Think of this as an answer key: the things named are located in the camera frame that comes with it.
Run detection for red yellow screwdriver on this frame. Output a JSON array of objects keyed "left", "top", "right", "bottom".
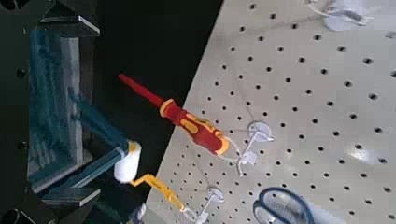
[{"left": 118, "top": 73, "right": 232, "bottom": 157}]

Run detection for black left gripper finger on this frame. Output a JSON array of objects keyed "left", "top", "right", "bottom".
[
  {"left": 40, "top": 187, "right": 102, "bottom": 224},
  {"left": 36, "top": 0, "right": 101, "bottom": 38}
]

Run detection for blue handled scissors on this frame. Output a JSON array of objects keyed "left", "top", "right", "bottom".
[{"left": 252, "top": 186, "right": 317, "bottom": 224}]

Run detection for white perforated pegboard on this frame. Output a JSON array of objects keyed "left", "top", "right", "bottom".
[{"left": 144, "top": 0, "right": 396, "bottom": 224}]

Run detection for white paint roller yellow handle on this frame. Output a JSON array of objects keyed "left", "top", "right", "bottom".
[{"left": 113, "top": 140, "right": 188, "bottom": 213}]

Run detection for black mat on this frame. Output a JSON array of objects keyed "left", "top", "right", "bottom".
[{"left": 90, "top": 0, "right": 226, "bottom": 224}]

